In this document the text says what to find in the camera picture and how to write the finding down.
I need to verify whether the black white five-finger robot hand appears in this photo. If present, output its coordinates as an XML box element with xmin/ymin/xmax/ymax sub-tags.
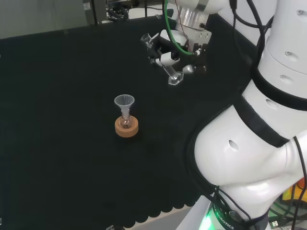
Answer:
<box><xmin>147</xmin><ymin>28</ymin><xmax>213</xmax><ymax>76</ymax></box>

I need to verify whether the clear glass graduated cylinder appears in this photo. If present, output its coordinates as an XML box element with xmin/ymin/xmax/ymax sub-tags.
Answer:
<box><xmin>140</xmin><ymin>33</ymin><xmax>185</xmax><ymax>86</ymax></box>

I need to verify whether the clear plastic funnel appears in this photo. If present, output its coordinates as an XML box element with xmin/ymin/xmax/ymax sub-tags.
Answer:
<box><xmin>114</xmin><ymin>94</ymin><xmax>135</xmax><ymax>118</ymax></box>

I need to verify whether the small round-bottom glass flask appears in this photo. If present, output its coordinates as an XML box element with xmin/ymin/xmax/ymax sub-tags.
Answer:
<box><xmin>119</xmin><ymin>112</ymin><xmax>132</xmax><ymax>129</ymax></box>

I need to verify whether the grey equipment cabinet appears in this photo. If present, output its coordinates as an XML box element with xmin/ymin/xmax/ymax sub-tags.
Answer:
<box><xmin>83</xmin><ymin>0</ymin><xmax>107</xmax><ymax>25</ymax></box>

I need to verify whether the black bench cloth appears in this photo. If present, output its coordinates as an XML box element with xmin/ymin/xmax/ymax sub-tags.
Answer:
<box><xmin>0</xmin><ymin>11</ymin><xmax>274</xmax><ymax>228</ymax></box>

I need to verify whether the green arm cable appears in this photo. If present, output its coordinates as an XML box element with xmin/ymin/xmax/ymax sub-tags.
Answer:
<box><xmin>164</xmin><ymin>0</ymin><xmax>195</xmax><ymax>56</ymax></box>

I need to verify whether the black cable bundle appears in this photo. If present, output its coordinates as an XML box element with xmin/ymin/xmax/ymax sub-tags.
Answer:
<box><xmin>107</xmin><ymin>4</ymin><xmax>130</xmax><ymax>21</ymax></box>

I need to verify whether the cork ring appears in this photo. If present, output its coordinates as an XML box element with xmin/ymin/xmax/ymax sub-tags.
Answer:
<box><xmin>115</xmin><ymin>115</ymin><xmax>140</xmax><ymax>138</ymax></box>

